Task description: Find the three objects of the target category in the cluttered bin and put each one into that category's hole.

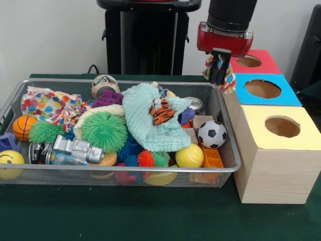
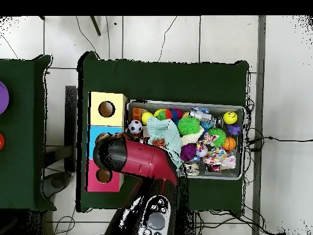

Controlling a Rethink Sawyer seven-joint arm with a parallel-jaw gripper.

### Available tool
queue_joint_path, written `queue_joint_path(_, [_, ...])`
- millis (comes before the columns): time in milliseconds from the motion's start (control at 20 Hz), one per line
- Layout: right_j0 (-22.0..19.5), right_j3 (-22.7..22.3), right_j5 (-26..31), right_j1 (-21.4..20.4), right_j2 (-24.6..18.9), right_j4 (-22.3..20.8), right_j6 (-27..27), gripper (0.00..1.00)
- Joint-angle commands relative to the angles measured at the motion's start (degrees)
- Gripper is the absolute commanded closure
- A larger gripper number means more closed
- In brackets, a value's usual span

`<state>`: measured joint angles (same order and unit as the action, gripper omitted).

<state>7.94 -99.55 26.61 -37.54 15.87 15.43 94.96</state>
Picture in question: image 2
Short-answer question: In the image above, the wooden box with three holes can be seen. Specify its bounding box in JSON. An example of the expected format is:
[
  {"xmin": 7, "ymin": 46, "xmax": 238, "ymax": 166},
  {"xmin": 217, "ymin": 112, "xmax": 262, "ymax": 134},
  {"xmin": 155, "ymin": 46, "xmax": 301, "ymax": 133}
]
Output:
[{"xmin": 86, "ymin": 91, "xmax": 128, "ymax": 193}]

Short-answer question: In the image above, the silver mesh bin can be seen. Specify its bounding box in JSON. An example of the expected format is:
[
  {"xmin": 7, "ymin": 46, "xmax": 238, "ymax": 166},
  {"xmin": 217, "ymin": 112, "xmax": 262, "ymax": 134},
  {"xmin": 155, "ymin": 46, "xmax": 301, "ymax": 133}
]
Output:
[{"xmin": 123, "ymin": 99, "xmax": 246, "ymax": 181}]

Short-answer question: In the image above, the mint green cloth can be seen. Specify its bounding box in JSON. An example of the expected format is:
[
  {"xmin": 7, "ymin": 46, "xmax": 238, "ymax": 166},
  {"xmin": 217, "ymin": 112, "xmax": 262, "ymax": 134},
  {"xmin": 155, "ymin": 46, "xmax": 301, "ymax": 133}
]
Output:
[{"xmin": 145, "ymin": 116, "xmax": 183, "ymax": 170}]

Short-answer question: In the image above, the small tiger plush toy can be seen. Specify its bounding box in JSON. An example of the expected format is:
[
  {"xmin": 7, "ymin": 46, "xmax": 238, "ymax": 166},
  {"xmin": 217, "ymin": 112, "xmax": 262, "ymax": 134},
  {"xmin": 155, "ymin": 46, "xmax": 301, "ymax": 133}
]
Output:
[{"xmin": 152, "ymin": 138, "xmax": 166, "ymax": 149}]

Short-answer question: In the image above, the yellow tennis ball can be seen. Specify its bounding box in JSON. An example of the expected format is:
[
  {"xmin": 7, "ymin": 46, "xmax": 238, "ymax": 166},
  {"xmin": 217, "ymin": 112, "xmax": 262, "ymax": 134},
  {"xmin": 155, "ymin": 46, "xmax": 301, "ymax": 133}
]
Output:
[{"xmin": 141, "ymin": 111, "xmax": 154, "ymax": 126}]

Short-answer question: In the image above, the black and white soccer ball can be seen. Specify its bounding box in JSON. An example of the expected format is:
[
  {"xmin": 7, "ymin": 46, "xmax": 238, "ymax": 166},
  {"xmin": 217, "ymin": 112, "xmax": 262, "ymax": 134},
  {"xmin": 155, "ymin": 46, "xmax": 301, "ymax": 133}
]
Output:
[{"xmin": 128, "ymin": 119, "xmax": 143, "ymax": 135}]

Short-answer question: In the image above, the large green spiky ball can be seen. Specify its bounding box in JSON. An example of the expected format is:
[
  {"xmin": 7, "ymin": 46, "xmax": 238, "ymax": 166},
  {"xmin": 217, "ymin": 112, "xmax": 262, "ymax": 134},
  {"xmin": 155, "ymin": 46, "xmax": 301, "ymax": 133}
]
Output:
[{"xmin": 177, "ymin": 116, "xmax": 201, "ymax": 136}]

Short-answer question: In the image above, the silver robot toy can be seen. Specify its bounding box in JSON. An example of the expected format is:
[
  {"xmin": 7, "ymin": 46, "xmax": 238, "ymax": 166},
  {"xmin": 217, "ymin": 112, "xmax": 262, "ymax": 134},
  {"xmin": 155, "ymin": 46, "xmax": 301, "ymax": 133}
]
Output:
[{"xmin": 189, "ymin": 110, "xmax": 212, "ymax": 123}]

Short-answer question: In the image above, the dark green tablecloth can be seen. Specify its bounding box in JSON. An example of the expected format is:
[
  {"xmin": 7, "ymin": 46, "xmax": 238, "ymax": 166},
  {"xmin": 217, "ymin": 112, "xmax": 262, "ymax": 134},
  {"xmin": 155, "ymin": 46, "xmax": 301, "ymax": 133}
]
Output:
[
  {"xmin": 0, "ymin": 54, "xmax": 57, "ymax": 212},
  {"xmin": 76, "ymin": 51, "xmax": 250, "ymax": 216}
]

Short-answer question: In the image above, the small green spiky ball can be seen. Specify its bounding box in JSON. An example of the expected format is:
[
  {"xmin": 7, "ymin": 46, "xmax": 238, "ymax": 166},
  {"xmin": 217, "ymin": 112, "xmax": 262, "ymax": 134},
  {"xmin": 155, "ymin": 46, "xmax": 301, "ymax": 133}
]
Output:
[{"xmin": 207, "ymin": 127, "xmax": 227, "ymax": 148}]

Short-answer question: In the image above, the large polka dot cloth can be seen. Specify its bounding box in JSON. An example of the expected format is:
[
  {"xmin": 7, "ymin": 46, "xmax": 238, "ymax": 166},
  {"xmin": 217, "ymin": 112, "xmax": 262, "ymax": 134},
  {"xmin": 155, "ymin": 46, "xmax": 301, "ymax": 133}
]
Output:
[{"xmin": 194, "ymin": 132, "xmax": 237, "ymax": 170}]

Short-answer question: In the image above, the orange basketball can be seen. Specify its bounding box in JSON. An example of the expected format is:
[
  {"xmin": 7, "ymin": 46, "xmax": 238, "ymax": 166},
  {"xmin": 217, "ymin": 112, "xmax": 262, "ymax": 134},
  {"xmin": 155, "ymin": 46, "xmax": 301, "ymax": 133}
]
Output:
[{"xmin": 222, "ymin": 136, "xmax": 237, "ymax": 151}]

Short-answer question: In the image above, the yellow smiley ball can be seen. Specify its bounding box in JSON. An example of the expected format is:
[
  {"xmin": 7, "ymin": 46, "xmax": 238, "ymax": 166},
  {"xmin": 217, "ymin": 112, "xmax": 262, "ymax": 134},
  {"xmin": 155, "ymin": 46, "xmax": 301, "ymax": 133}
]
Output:
[{"xmin": 223, "ymin": 110, "xmax": 238, "ymax": 125}]

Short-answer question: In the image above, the black stand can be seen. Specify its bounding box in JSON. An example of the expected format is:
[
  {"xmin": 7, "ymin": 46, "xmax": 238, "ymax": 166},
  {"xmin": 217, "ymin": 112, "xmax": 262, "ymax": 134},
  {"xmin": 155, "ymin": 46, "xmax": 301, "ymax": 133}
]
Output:
[{"xmin": 44, "ymin": 85, "xmax": 78, "ymax": 173}]

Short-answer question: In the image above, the black tripod leg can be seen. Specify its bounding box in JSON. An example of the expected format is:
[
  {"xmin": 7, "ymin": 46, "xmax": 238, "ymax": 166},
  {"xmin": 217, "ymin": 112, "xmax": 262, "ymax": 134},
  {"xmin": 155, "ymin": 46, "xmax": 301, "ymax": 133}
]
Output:
[{"xmin": 89, "ymin": 15, "xmax": 101, "ymax": 37}]

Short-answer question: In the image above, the purple plate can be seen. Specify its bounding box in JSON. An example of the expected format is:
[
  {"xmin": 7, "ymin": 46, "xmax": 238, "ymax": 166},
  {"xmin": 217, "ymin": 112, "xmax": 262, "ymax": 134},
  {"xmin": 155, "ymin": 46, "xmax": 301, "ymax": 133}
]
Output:
[{"xmin": 0, "ymin": 81, "xmax": 10, "ymax": 115}]

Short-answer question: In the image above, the black power cable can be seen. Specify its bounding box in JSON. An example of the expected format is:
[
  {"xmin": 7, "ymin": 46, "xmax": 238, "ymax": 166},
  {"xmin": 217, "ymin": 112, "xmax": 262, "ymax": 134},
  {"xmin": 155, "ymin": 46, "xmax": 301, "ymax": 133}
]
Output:
[{"xmin": 246, "ymin": 135, "xmax": 313, "ymax": 151}]

